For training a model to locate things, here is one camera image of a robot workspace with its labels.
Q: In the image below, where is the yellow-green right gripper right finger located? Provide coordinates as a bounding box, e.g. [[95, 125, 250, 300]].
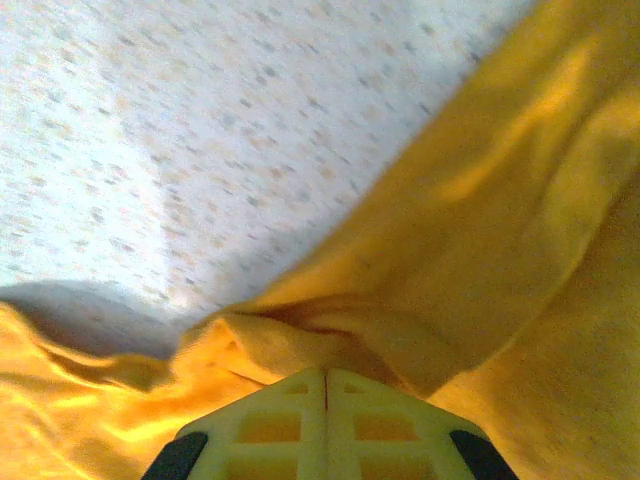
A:
[[326, 367, 521, 480]]

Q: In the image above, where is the yellow-green right gripper left finger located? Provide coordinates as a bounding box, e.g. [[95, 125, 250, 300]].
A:
[[142, 366, 328, 480]]

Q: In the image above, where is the yellow t-shirt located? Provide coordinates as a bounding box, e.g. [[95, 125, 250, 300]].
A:
[[0, 0, 640, 480]]

